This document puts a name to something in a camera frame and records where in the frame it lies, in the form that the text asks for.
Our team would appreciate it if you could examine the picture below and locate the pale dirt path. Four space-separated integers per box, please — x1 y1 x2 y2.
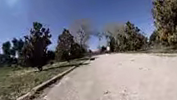
0 42 177 100

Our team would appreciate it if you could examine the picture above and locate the row of trees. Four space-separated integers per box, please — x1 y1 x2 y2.
0 5 152 77

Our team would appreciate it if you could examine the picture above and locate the stone kerb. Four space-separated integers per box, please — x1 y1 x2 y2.
0 59 97 100

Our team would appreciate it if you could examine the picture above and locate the grass field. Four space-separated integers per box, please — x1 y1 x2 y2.
0 53 96 100

